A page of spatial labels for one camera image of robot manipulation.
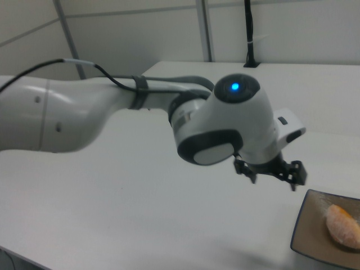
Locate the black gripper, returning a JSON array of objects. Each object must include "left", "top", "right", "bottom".
[{"left": 233, "top": 151, "right": 308, "bottom": 192}]

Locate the orange bread roll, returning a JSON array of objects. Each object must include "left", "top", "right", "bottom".
[{"left": 325, "top": 204, "right": 360, "bottom": 250}]

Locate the brown square ceramic plate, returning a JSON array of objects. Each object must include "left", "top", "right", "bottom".
[{"left": 290, "top": 188, "right": 360, "bottom": 269}]

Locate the black pole with base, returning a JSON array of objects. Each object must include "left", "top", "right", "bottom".
[{"left": 242, "top": 0, "right": 261, "bottom": 69}]

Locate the white cable tie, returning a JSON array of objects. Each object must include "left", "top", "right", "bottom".
[{"left": 246, "top": 34, "right": 268, "bottom": 45}]

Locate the grey cable strap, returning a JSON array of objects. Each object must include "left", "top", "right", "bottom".
[{"left": 130, "top": 74, "right": 149, "bottom": 110}]

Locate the grey partition frame post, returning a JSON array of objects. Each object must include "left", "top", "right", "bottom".
[
  {"left": 52, "top": 0, "right": 87, "bottom": 80},
  {"left": 195, "top": 0, "right": 213, "bottom": 63}
]

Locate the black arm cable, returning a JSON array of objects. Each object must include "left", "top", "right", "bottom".
[{"left": 0, "top": 58, "right": 214, "bottom": 99}]

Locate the thin dark cable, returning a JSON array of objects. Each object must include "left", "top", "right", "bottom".
[{"left": 1, "top": 249, "right": 15, "bottom": 270}]

